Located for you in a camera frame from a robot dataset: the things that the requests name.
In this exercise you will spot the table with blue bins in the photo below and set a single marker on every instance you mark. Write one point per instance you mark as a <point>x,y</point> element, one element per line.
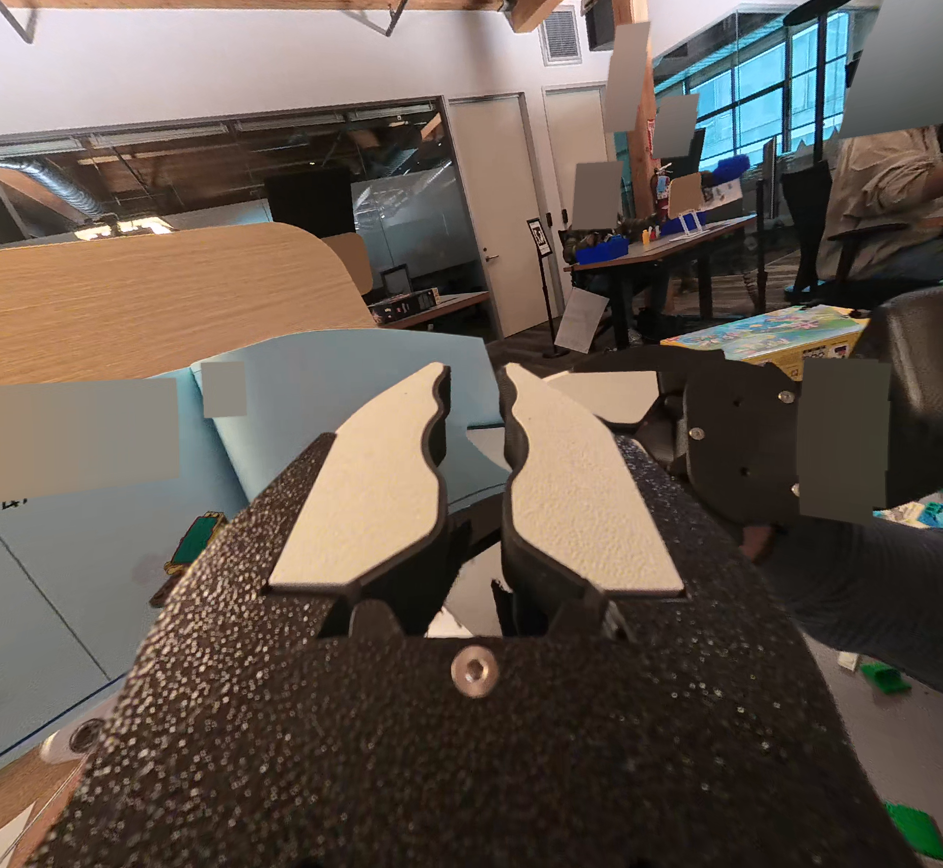
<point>685,246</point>

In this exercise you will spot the blue storage bin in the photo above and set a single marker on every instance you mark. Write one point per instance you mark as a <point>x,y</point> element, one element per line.
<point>681,225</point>
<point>602,251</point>

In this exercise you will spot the light blue instruction booklet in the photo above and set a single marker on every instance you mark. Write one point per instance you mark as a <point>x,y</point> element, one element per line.
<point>309,382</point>

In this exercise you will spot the black floor lamp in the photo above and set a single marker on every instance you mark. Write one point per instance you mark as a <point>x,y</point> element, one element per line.
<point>825,3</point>

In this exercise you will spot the flat black box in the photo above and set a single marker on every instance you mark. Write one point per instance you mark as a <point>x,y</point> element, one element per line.
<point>405,305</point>

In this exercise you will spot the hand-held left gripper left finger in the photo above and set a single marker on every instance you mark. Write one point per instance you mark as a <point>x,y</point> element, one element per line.
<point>368,485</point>

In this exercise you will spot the black office chair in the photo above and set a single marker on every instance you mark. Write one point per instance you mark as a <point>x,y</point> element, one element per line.
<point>807,220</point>

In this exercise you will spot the grey desk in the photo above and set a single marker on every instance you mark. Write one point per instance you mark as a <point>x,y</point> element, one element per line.
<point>884,750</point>

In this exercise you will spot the green toy brick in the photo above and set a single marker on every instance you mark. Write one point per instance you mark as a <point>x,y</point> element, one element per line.
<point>884,679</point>
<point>917,827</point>

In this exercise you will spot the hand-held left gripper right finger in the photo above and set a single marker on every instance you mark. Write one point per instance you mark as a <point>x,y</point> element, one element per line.
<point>582,507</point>

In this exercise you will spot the side table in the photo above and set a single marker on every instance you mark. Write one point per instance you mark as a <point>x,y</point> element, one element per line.
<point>460,301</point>

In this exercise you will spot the red fire extinguisher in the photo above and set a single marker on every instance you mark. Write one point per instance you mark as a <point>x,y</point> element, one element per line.
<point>661,190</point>

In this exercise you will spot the black sign stand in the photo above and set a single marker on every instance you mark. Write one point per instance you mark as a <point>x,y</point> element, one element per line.
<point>541,238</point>

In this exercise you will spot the white paper sheet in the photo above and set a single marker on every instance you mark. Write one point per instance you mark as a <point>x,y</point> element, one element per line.
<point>582,319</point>

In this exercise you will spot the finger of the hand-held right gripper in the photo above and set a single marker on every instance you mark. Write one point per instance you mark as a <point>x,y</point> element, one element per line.
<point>611,397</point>

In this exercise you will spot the person's right hand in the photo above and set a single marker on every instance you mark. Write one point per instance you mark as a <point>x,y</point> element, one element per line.
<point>757,541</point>

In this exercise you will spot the colourful toy box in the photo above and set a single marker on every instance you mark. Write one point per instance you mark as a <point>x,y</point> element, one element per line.
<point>751,334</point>

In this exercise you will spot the white door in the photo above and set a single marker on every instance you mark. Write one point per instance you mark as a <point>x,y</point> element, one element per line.
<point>501,220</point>
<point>582,131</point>

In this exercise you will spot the wall air vent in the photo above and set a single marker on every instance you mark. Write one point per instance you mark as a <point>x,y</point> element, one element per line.
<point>561,34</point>

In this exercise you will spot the small wooden desk divider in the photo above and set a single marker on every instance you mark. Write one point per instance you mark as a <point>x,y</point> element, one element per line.
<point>350,260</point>

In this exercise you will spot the large wooden desk divider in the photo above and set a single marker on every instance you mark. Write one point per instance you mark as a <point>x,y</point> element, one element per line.
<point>184,293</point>

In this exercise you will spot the cardboard piece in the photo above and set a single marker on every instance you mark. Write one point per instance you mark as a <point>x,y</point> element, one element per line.
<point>685,194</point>

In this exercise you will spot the small dark monitor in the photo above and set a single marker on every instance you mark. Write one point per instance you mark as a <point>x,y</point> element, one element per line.
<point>398,279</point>

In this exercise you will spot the pile of toy bricks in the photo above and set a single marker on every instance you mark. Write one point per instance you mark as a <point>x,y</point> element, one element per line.
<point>921,513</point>

